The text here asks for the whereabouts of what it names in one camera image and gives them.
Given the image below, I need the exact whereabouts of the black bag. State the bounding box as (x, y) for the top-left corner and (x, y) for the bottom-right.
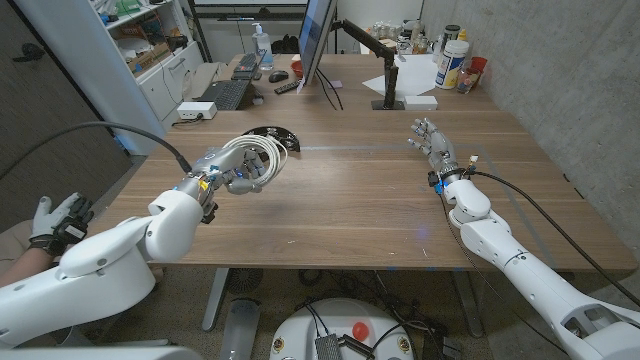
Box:
(272, 34), (300, 55)

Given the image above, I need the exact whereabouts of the person's white gloved hand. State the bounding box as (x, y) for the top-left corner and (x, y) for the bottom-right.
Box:
(28, 192), (84, 257)

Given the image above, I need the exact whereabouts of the clear drinking glass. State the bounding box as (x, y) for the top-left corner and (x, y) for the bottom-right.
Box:
(455, 67), (480, 95)

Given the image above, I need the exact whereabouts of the flat white box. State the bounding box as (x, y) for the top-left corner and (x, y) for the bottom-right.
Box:
(402, 94), (439, 111)

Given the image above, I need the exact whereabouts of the grey heatsink box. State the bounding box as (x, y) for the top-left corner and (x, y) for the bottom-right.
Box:
(314, 333), (344, 360)

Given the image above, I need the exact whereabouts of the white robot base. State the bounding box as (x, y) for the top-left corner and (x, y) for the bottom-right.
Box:
(268, 298), (415, 360)

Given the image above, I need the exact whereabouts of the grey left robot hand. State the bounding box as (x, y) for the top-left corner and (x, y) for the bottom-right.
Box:
(182, 144), (269, 201)

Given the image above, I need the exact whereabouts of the grey table leg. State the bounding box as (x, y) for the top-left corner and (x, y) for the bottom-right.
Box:
(201, 268), (230, 332)
(452, 269), (485, 339)

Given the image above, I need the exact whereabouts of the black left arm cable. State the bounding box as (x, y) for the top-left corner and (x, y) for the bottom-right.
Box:
(0, 121), (194, 181)

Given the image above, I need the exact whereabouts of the cardboard box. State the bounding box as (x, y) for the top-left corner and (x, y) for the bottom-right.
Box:
(117, 22), (174, 76)

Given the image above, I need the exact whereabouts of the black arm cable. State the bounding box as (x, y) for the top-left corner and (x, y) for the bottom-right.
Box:
(0, 121), (194, 181)
(467, 171), (640, 309)

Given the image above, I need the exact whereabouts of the clear hand sanitizer bottle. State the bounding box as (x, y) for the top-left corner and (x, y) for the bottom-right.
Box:
(251, 22), (275, 71)

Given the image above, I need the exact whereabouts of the white wipes canister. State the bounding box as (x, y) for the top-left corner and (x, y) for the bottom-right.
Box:
(434, 39), (470, 91)

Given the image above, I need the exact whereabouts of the black curved metal part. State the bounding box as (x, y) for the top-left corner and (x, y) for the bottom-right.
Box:
(242, 125), (302, 154)

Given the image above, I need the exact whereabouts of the computer monitor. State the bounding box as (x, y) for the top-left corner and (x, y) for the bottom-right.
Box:
(298, 0), (339, 86)

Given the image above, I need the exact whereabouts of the large black keyboard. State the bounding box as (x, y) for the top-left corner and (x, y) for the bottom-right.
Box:
(197, 78), (251, 111)

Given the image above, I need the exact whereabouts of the person's bare forearm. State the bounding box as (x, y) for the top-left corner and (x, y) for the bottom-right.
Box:
(0, 247), (54, 289)

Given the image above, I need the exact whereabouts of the white shelf cabinet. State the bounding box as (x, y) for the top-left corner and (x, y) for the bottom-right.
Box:
(14, 0), (206, 156)

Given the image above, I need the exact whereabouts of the black hand tracker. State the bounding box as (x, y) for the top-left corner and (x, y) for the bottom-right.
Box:
(53, 194), (95, 245)

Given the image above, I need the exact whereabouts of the black door handle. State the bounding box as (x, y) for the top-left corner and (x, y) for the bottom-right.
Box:
(12, 42), (46, 64)

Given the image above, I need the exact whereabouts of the small black keyboard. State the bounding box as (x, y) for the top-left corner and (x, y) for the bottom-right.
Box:
(230, 51), (266, 81)

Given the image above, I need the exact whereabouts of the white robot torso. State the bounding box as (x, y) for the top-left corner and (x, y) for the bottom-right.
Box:
(0, 339), (201, 360)

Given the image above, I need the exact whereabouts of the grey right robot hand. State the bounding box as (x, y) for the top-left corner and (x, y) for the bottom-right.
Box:
(407, 117), (464, 186)

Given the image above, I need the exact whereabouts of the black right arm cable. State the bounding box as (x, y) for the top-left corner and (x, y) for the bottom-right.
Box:
(467, 171), (640, 309)

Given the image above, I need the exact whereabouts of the black remote control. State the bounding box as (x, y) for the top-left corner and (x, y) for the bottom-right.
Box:
(273, 79), (302, 95)

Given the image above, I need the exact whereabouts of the beige cloth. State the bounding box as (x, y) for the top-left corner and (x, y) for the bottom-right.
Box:
(191, 61), (225, 100)

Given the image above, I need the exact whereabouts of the round black fan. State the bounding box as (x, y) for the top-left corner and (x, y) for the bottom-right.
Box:
(225, 268), (265, 295)

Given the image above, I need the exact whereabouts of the white Ethernet cable coil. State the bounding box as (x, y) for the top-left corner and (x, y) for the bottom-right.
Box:
(222, 133), (290, 189)

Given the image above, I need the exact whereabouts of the grey floor plate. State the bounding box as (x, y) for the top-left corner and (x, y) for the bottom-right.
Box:
(218, 298), (261, 360)

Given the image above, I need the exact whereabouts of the white power strip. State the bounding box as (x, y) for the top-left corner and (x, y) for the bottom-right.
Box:
(176, 101), (218, 121)

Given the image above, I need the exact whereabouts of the white paper sheet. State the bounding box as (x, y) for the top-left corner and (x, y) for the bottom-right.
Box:
(361, 53), (440, 99)

